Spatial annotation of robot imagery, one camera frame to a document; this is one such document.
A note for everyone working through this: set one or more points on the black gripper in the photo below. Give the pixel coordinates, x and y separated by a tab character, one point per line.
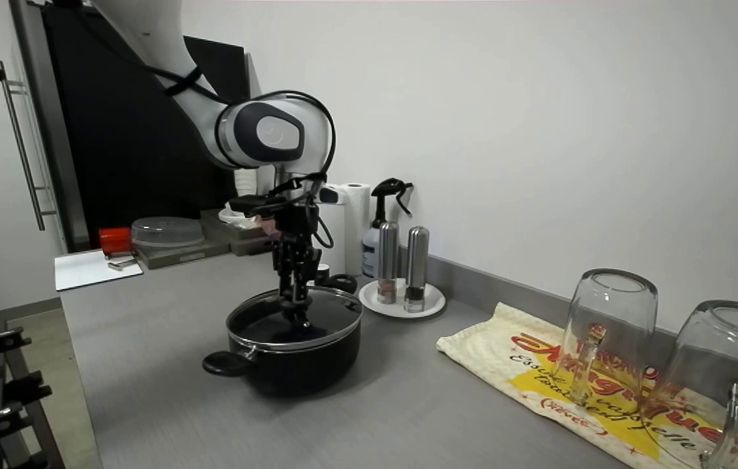
294	231

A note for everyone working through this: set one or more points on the glass pot lid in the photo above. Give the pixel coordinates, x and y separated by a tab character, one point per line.
270	323

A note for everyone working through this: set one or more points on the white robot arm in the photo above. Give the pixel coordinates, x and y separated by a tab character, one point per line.
281	128

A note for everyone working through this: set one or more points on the black cooking pot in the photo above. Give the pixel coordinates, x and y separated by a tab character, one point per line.
297	373

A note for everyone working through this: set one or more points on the paper towel roll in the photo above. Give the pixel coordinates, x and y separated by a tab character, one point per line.
356	201

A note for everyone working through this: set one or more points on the steel salt shaker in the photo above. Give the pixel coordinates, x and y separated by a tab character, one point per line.
386	264

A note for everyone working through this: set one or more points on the steel pepper shaker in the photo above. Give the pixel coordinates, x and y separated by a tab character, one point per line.
416	269

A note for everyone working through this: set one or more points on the grey tray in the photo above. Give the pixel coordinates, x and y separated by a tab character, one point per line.
168	241

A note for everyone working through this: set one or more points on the small white saucer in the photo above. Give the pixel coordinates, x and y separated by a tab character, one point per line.
433	300

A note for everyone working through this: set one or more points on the red small container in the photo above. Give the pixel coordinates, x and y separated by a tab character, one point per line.
114	241

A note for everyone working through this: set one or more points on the white paper sheet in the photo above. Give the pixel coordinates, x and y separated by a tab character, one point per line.
92	265

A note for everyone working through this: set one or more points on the black refrigerator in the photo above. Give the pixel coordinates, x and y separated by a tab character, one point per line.
117	145

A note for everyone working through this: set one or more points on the clear glass jar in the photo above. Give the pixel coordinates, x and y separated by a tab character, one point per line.
700	380
610	323

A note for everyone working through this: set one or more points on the printed kitchen towel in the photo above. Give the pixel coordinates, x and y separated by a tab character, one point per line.
517	354

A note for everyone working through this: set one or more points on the silver door handle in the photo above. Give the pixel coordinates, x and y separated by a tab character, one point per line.
34	187

